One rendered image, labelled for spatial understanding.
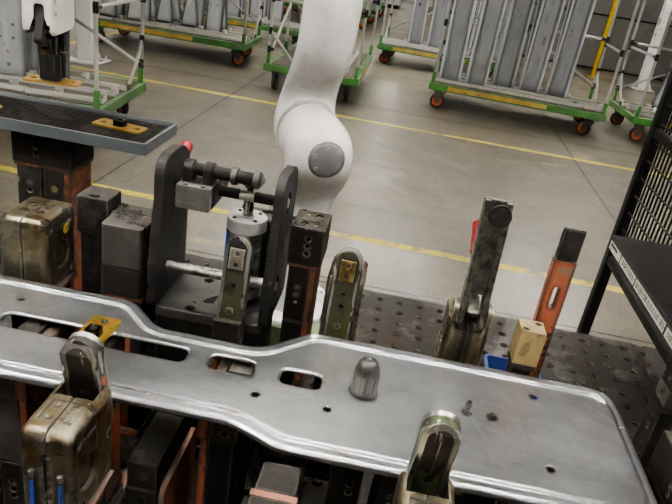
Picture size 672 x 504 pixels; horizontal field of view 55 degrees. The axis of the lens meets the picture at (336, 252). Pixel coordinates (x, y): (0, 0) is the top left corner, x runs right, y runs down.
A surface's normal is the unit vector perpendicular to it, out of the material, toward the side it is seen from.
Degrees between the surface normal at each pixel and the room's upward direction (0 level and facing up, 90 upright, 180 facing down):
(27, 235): 90
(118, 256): 90
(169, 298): 0
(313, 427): 0
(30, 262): 90
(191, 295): 0
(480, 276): 81
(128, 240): 90
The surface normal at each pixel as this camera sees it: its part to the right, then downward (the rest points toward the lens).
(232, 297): -0.10, 0.22
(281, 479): 0.15, -0.89
